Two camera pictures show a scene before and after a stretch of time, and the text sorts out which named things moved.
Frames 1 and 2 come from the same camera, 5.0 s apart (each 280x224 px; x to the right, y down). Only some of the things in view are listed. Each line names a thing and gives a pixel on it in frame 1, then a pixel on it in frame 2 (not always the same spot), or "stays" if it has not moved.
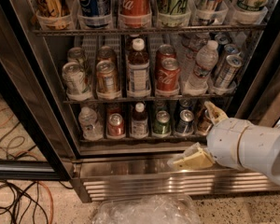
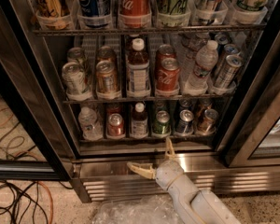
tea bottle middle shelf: [138, 71] stays
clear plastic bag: [151, 209] stays
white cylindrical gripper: [224, 141] -> [168, 172]
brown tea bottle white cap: [139, 123] stays
